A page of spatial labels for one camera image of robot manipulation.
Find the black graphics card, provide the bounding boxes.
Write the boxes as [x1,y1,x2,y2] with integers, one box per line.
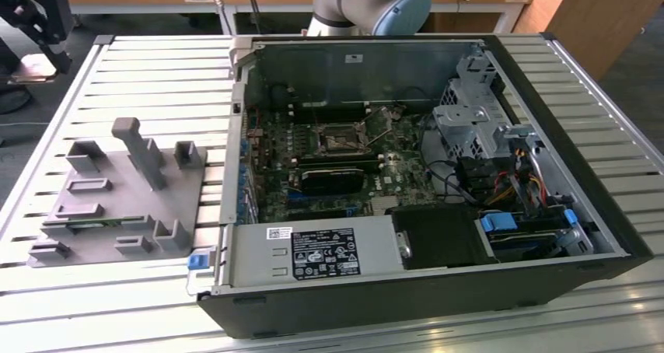
[298,167,370,197]

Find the black open PC case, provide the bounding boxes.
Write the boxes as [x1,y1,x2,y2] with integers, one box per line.
[194,33,654,341]

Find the grey parts rack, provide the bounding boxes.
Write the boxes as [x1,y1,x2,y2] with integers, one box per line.
[27,117,209,271]

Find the black cable loop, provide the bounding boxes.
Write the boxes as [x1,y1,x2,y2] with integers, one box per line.
[419,159,470,201]

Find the coloured power wire bundle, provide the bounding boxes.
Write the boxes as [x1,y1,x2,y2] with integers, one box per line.
[485,145,546,211]

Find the metal socket cover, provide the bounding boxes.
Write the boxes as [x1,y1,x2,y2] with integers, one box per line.
[362,106,398,144]

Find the green RAM stick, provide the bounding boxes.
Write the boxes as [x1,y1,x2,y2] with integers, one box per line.
[66,217,130,230]

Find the silver chipset heatsink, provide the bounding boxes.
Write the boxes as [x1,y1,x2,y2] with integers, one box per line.
[369,196,399,216]

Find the black hanging cables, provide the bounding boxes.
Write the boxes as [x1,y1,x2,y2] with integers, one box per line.
[211,0,259,36]

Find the CPU socket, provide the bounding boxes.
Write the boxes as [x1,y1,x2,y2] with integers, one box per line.
[315,123,371,156]

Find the silver square CPU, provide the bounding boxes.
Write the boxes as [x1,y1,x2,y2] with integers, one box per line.
[10,62,58,86]

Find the black RAM slot bank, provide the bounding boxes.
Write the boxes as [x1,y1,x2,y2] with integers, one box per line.
[295,155,377,170]
[287,103,365,123]

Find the blue disk carrier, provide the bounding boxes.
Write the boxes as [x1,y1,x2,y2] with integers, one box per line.
[478,210,519,236]

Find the wooden cabinet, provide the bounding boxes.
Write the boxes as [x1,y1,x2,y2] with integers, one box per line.
[511,0,664,82]

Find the black office chair base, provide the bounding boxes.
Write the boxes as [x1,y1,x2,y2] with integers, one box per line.
[0,37,33,116]

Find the silver metal drive cage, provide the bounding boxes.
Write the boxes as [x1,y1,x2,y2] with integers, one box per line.
[431,54,521,164]

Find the black plastic shroud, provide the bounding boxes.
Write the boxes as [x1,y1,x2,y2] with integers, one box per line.
[389,204,498,271]

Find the grey power supply with label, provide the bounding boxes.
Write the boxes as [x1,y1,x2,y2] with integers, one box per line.
[221,214,406,287]

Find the green motherboard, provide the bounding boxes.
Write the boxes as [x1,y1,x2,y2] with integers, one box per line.
[239,103,442,225]

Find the wooden desk white frame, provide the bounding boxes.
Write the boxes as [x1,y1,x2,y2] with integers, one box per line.
[65,0,535,36]

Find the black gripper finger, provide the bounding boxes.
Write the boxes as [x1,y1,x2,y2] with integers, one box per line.
[38,37,73,75]

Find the thin metal locking lever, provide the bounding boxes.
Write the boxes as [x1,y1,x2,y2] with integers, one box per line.
[366,127,393,147]

